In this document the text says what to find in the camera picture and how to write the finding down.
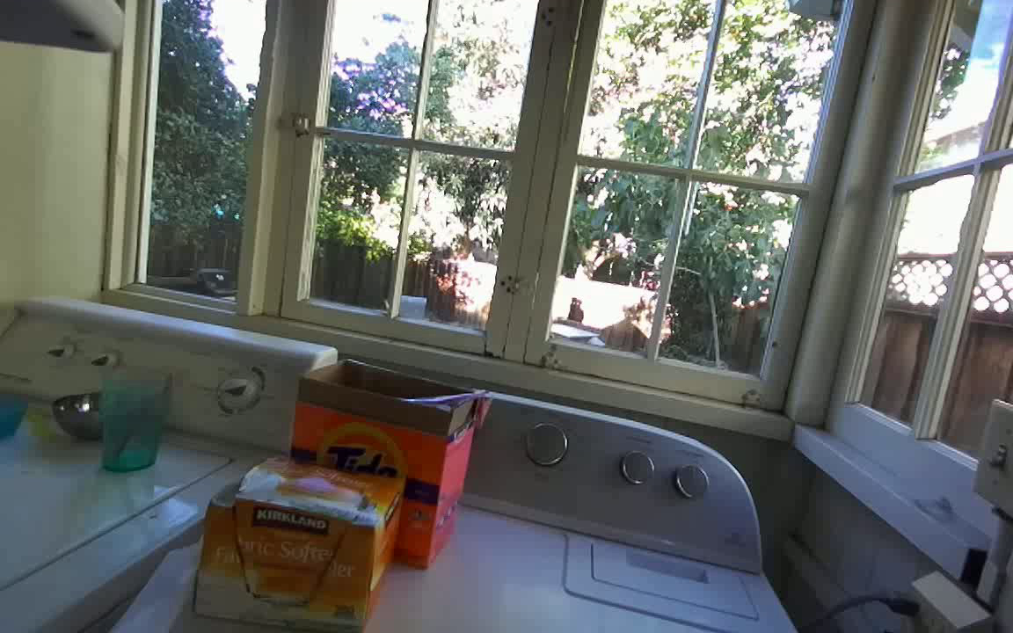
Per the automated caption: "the teal plastic cup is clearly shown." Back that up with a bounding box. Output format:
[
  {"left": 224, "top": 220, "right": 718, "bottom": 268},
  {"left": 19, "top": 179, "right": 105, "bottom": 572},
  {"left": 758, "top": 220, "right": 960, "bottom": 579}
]
[{"left": 98, "top": 372, "right": 167, "bottom": 472}]

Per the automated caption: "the silver metal bowl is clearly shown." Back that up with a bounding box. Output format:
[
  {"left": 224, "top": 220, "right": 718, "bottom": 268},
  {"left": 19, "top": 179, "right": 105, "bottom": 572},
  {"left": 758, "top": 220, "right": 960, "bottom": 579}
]
[{"left": 54, "top": 393, "right": 102, "bottom": 444}]

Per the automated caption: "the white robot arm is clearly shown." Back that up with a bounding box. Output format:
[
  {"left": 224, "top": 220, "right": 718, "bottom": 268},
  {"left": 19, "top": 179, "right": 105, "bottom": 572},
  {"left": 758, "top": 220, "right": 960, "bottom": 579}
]
[{"left": 0, "top": 0, "right": 124, "bottom": 51}]

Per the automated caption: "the white left washing machine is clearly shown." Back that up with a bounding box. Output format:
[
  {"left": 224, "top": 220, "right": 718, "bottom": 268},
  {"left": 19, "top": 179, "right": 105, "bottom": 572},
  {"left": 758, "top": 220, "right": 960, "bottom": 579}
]
[{"left": 0, "top": 300, "right": 334, "bottom": 633}]

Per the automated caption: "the orange Tide detergent box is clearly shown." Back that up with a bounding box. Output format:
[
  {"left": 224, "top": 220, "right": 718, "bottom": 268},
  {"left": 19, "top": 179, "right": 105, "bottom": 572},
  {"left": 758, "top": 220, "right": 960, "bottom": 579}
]
[{"left": 291, "top": 363, "right": 490, "bottom": 568}]

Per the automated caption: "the orange Kirkland softener box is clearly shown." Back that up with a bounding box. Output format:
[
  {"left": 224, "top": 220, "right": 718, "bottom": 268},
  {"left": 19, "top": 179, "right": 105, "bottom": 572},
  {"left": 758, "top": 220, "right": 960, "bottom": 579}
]
[{"left": 192, "top": 457, "right": 405, "bottom": 633}]

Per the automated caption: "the white power plug adapter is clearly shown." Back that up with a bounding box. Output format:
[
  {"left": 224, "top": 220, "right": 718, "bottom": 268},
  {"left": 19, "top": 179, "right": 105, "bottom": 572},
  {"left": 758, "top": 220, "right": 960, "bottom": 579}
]
[{"left": 911, "top": 572, "right": 992, "bottom": 633}]

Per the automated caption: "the white wall light switch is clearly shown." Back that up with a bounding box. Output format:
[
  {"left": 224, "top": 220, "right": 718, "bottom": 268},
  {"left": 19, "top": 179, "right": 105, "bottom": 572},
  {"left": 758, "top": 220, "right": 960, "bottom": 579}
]
[{"left": 973, "top": 400, "right": 1013, "bottom": 517}]

